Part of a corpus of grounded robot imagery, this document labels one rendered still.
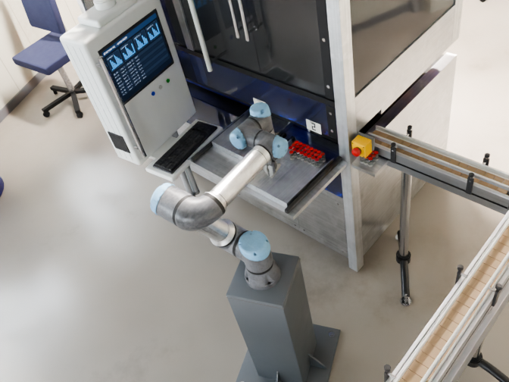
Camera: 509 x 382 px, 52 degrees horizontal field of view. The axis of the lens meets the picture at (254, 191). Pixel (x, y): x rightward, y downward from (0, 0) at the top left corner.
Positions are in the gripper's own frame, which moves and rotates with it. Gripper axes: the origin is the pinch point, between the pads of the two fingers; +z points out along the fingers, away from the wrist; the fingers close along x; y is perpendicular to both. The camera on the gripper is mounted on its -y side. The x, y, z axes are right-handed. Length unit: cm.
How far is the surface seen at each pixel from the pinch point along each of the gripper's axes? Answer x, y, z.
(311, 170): -0.5, 24.8, 17.4
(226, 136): 54, 22, 17
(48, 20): 316, 61, 32
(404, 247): -33, 53, 82
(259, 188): 10.5, 1.0, 14.1
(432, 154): -43, 57, 13
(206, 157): 51, 5, 18
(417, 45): -12, 95, -12
